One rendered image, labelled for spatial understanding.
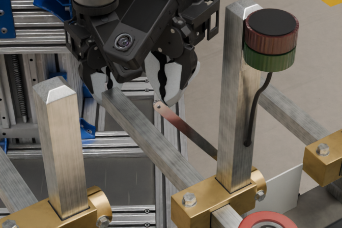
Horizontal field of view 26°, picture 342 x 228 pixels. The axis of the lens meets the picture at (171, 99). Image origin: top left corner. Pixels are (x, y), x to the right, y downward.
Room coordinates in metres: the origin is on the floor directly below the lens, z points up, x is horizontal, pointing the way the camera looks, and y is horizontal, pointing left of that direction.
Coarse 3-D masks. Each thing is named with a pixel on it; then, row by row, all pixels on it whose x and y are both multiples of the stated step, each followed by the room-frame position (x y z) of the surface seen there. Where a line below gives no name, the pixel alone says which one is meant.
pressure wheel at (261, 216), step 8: (248, 216) 0.64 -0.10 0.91; (256, 216) 0.64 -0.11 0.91; (264, 216) 0.64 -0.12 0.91; (272, 216) 0.64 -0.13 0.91; (280, 216) 0.64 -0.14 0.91; (240, 224) 0.62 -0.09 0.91; (248, 224) 0.62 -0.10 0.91; (256, 224) 0.63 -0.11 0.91; (264, 224) 0.63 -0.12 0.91; (272, 224) 0.63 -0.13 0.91; (280, 224) 0.63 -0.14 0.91; (288, 224) 0.62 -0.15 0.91
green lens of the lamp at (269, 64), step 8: (248, 48) 0.68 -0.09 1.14; (248, 56) 0.68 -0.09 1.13; (256, 56) 0.67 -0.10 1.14; (264, 56) 0.67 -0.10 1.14; (272, 56) 0.67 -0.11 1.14; (280, 56) 0.67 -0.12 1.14; (288, 56) 0.67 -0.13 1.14; (248, 64) 0.68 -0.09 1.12; (256, 64) 0.67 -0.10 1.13; (264, 64) 0.67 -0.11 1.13; (272, 64) 0.67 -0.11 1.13; (280, 64) 0.67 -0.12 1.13; (288, 64) 0.67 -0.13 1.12
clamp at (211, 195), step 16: (256, 176) 0.75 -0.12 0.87; (192, 192) 0.71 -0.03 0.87; (208, 192) 0.71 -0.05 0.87; (224, 192) 0.71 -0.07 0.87; (240, 192) 0.71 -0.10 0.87; (256, 192) 0.73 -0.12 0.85; (176, 208) 0.70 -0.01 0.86; (192, 208) 0.68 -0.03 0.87; (208, 208) 0.68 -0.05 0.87; (240, 208) 0.71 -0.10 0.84; (176, 224) 0.69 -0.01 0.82; (192, 224) 0.67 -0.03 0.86; (208, 224) 0.68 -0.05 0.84
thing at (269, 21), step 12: (264, 12) 0.72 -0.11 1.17; (276, 12) 0.72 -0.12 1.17; (252, 24) 0.69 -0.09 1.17; (264, 24) 0.69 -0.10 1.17; (276, 24) 0.69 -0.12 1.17; (288, 24) 0.69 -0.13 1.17; (276, 36) 0.67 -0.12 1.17; (264, 84) 0.70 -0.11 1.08; (252, 108) 0.71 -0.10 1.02; (252, 120) 0.72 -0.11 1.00
